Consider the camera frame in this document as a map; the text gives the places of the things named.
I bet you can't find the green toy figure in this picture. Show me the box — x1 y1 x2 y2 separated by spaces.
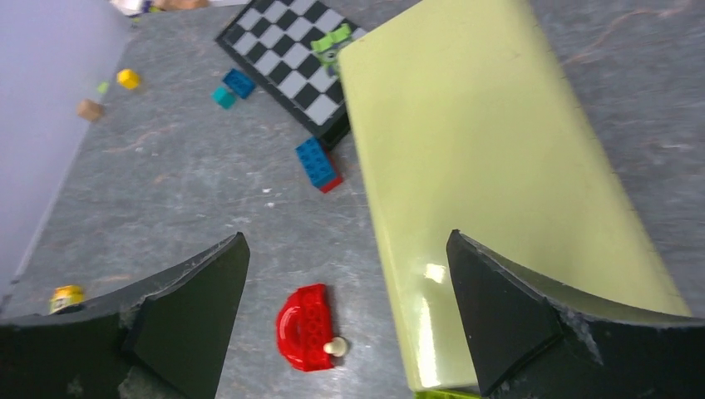
310 23 353 77

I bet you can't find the black white chessboard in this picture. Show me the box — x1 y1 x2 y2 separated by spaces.
215 0 366 150

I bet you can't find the small wooden cube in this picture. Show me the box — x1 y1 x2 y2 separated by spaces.
76 99 105 122

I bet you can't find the small green cube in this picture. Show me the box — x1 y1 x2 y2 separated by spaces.
96 81 110 95

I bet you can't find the lime green toy brick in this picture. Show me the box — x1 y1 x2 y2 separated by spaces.
413 389 482 399

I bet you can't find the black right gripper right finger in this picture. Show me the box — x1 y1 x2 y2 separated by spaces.
446 230 704 398

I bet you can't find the white chess pawn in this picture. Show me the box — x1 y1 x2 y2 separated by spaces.
323 337 349 357

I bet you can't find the red toy magnet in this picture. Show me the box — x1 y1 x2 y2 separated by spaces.
275 283 333 372

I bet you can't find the blue red toy brick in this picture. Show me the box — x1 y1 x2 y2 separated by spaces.
295 137 343 194

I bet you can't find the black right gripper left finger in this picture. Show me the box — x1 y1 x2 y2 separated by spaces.
1 233 250 398

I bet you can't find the small yellow cube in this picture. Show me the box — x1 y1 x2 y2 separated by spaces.
116 69 141 90

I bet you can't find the yellow number toy block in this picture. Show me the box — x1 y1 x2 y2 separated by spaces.
49 285 84 313

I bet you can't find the green drawer cabinet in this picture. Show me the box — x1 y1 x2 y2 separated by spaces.
338 1 690 391

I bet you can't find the teal toy block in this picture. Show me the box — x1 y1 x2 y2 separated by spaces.
212 86 237 110

